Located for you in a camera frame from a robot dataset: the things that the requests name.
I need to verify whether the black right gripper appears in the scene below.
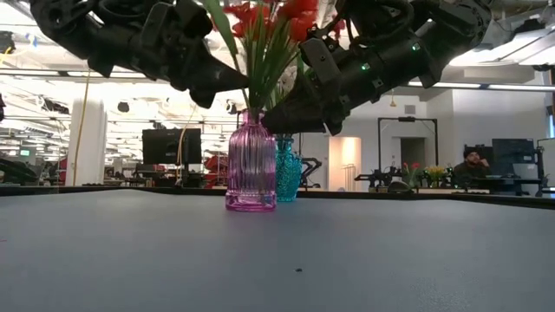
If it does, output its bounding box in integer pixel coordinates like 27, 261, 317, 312
261, 0, 439, 137

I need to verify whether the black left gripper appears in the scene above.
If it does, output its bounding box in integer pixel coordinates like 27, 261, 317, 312
86, 0, 251, 110

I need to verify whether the teal textured glass vase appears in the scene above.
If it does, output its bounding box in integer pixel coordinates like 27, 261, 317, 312
274, 133, 304, 204

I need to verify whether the purple ribbed glass vase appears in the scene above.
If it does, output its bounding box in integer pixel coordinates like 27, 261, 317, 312
225, 108, 278, 213

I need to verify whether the black computer monitor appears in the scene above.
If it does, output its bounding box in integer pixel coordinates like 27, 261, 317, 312
141, 127, 203, 166

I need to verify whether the background red tulip bouquet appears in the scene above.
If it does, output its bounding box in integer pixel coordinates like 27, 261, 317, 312
402, 161, 422, 188

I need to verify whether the white building column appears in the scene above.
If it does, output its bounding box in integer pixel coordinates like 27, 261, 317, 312
66, 97, 108, 186

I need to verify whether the background yellow flower bouquet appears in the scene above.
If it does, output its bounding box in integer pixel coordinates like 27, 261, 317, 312
423, 165, 451, 188

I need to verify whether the person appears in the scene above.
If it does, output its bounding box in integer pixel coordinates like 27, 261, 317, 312
452, 146, 492, 191

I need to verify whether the dark background monitor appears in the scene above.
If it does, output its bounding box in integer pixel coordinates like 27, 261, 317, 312
491, 137, 538, 179

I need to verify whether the black gantry frame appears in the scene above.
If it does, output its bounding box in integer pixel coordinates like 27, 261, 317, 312
375, 115, 439, 177

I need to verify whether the yellow hanging cable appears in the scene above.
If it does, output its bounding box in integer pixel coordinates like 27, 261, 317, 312
72, 71, 90, 186

